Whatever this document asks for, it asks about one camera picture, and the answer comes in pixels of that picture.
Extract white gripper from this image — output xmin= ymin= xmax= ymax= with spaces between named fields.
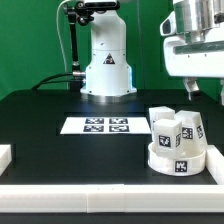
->
xmin=160 ymin=12 xmax=224 ymax=105

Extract white round stool seat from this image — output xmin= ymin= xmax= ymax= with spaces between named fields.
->
xmin=148 ymin=143 xmax=206 ymax=176

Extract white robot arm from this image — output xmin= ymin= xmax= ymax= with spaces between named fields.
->
xmin=81 ymin=0 xmax=224 ymax=103

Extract white marker base sheet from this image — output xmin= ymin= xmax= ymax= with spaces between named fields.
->
xmin=60 ymin=117 xmax=151 ymax=135

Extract white front fence bar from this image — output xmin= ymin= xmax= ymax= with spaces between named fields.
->
xmin=0 ymin=185 xmax=224 ymax=213

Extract white left fence piece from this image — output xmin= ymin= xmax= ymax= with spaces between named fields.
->
xmin=0 ymin=145 xmax=12 ymax=176

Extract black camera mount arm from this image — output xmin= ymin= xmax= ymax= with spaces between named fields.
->
xmin=63 ymin=0 xmax=101 ymax=79

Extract white cable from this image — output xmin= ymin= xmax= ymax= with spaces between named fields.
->
xmin=55 ymin=0 xmax=73 ymax=74

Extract black cables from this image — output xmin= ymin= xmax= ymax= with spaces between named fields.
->
xmin=31 ymin=72 xmax=86 ymax=91

